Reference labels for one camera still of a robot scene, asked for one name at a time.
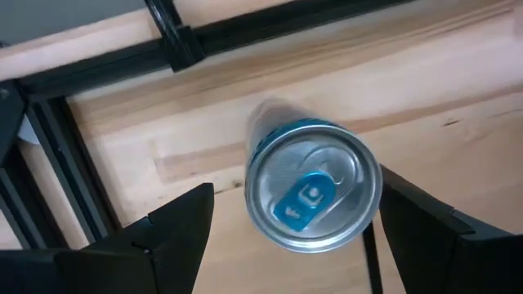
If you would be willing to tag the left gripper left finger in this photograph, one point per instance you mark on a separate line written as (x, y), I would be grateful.
(171, 245)

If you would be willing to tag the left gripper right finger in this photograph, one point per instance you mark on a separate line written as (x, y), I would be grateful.
(429, 253)

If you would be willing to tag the blue silver Red Bull can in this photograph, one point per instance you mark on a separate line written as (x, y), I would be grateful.
(310, 192)

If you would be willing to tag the black aluminium table frame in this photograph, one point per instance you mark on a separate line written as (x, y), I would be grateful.
(102, 68)

